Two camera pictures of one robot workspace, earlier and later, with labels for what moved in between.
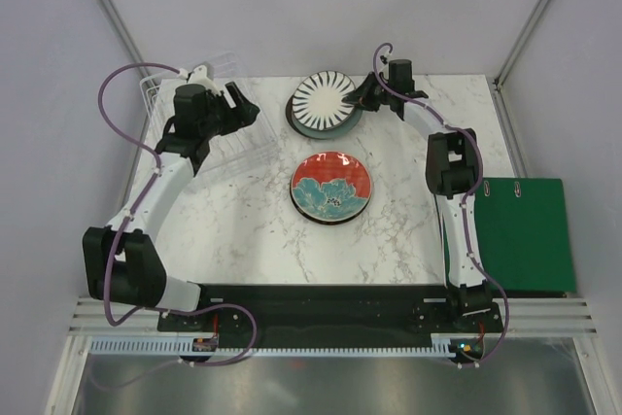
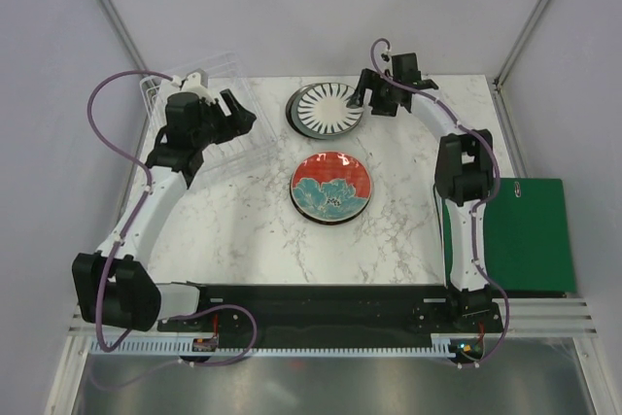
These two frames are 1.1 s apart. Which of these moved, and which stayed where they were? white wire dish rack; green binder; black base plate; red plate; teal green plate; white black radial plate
Moved: white black radial plate; teal green plate
Stayed: red plate; black base plate; white wire dish rack; green binder
